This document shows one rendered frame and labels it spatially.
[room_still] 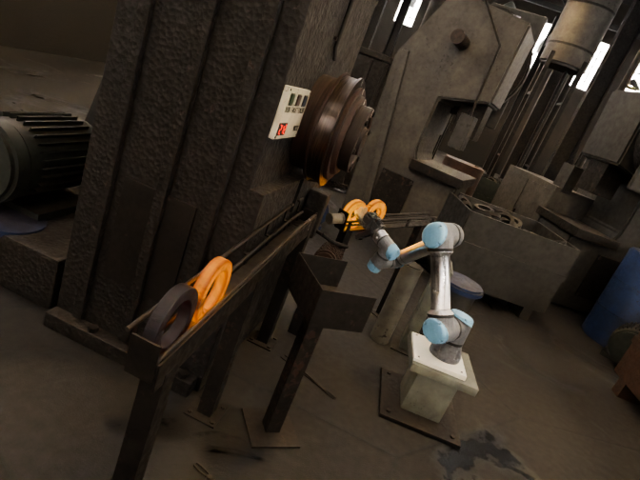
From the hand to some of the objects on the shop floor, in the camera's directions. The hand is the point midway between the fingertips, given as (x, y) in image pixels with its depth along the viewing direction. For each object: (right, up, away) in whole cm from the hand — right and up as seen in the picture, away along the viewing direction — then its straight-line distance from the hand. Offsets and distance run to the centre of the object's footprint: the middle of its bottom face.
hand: (355, 210), depth 251 cm
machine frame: (-90, -51, -11) cm, 104 cm away
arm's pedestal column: (+29, -99, -15) cm, 104 cm away
